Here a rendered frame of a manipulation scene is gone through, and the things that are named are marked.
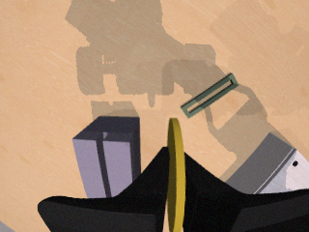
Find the gold coin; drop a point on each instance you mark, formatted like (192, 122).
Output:
(176, 192)

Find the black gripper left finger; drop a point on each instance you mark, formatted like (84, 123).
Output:
(141, 207)

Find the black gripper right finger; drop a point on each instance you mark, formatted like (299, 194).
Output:
(213, 206)

